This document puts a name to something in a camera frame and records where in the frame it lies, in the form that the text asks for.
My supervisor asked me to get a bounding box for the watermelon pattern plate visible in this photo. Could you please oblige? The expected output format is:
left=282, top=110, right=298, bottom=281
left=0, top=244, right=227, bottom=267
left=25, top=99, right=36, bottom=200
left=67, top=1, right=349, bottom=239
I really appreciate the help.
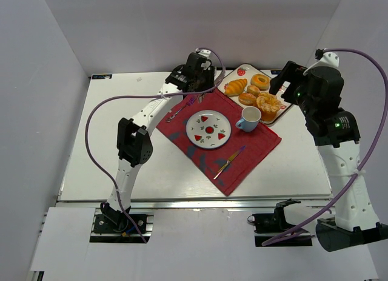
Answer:
left=186, top=110, right=232, bottom=149

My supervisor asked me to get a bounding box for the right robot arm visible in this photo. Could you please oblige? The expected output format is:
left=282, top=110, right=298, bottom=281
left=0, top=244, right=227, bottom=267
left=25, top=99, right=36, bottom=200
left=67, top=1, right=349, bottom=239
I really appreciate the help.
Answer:
left=263, top=49, right=387, bottom=252

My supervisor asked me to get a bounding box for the strawberry pattern tray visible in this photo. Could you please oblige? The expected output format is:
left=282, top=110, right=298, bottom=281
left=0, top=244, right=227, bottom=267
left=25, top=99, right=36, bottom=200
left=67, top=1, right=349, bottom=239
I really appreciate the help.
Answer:
left=218, top=64, right=291, bottom=126

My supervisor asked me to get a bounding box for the small round bun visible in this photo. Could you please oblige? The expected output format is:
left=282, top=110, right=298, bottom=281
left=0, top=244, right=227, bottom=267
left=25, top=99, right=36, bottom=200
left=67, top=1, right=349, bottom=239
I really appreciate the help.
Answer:
left=247, top=85, right=261, bottom=97

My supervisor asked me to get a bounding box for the left table logo sticker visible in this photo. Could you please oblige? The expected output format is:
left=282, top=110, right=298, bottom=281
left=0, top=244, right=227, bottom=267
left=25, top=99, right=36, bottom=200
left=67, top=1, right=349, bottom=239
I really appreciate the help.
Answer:
left=91, top=74, right=112, bottom=80

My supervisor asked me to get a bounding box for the large sesame flower bread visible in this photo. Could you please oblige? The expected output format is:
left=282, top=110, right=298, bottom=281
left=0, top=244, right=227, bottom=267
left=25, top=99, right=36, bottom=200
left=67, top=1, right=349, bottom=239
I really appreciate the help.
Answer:
left=256, top=92, right=282, bottom=121

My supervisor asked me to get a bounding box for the iridescent fork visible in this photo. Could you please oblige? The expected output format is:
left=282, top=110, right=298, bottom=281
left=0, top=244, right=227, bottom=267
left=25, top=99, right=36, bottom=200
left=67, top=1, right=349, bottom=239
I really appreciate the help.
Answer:
left=166, top=96, right=196, bottom=123

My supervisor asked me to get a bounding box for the red cloth placemat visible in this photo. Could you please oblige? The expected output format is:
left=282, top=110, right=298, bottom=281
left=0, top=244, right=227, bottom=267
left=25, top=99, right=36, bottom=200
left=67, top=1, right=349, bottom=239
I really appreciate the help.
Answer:
left=157, top=90, right=281, bottom=196

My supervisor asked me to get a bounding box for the croissant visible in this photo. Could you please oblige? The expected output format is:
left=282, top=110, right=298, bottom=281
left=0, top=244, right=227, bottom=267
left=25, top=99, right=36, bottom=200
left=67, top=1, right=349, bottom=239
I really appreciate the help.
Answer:
left=224, top=79, right=247, bottom=96

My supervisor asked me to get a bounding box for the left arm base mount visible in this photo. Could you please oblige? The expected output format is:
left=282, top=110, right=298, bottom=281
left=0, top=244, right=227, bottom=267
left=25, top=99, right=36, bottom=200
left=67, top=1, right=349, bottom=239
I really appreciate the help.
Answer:
left=89, top=202, right=153, bottom=244

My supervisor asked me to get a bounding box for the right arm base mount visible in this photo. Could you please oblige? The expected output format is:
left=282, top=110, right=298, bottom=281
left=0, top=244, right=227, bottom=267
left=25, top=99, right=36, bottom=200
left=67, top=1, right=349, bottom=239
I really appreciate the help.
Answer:
left=247, top=199, right=313, bottom=248

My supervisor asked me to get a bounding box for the aluminium table rail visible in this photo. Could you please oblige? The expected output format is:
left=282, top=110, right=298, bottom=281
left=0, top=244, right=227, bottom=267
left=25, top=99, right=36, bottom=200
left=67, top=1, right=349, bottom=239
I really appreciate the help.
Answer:
left=56, top=197, right=330, bottom=210

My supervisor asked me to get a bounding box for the iridescent table knife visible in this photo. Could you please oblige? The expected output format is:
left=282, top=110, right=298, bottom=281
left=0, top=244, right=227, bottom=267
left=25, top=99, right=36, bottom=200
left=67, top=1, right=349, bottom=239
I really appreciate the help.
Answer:
left=213, top=146, right=246, bottom=180

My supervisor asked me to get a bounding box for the glazed ring donut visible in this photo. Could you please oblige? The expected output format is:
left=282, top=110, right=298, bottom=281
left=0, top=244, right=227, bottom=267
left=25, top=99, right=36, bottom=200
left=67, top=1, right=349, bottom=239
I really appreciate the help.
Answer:
left=250, top=73, right=270, bottom=90

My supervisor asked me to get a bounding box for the sugared cream bun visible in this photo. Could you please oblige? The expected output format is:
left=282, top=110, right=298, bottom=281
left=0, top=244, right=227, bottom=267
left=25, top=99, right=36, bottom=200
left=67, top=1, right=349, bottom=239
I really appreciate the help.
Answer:
left=238, top=92, right=256, bottom=106

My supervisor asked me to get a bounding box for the light blue mug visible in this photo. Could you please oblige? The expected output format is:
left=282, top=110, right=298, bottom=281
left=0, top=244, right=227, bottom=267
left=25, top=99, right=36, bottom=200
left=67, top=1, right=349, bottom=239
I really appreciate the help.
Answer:
left=235, top=106, right=261, bottom=132

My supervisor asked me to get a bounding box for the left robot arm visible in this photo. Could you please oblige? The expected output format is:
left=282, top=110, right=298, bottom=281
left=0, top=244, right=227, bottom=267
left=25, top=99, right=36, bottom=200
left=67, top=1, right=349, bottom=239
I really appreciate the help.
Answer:
left=101, top=49, right=215, bottom=232

